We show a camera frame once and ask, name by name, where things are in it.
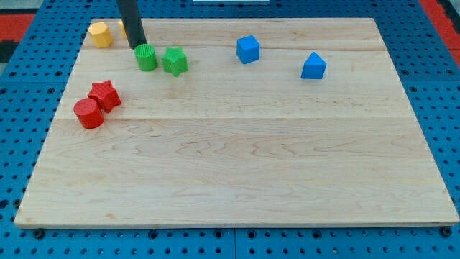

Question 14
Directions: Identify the green cylinder block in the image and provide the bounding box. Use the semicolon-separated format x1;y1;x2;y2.
134;43;157;71

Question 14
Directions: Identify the light wooden board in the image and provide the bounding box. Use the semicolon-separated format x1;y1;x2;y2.
14;18;459;229

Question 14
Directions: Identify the blue cube block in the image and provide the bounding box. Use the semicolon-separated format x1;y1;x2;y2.
236;35;260;64

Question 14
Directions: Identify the green star block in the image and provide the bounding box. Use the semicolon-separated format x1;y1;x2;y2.
161;47;188;77

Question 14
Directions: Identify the blue triangular prism block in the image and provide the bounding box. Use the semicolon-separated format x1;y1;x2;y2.
300;52;327;79

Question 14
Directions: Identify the red star block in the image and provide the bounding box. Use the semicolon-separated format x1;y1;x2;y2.
88;80;121;113

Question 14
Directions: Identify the red cylinder block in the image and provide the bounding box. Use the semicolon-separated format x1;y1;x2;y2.
73;98;104;129

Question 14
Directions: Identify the black cylindrical robot pusher stick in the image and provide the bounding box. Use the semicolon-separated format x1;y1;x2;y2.
116;0;147;49

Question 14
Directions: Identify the yellow block behind stick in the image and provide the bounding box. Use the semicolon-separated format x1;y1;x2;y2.
118;19;127;40

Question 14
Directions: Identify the yellow hexagon block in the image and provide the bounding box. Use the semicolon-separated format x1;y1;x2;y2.
88;22;113;48

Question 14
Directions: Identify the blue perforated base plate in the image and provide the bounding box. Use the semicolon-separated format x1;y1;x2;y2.
1;0;459;258

